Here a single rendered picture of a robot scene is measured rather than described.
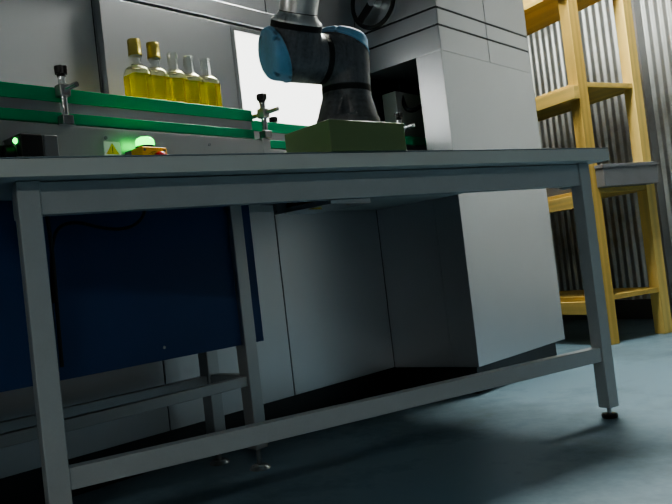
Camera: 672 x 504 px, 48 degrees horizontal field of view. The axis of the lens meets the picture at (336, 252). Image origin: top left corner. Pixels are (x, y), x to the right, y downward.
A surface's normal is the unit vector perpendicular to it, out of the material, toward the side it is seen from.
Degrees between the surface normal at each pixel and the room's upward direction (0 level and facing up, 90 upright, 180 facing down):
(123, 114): 90
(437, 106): 90
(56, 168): 90
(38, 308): 90
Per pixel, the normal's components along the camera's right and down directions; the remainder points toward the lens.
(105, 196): 0.52, -0.08
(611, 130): -0.85, 0.08
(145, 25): 0.74, -0.11
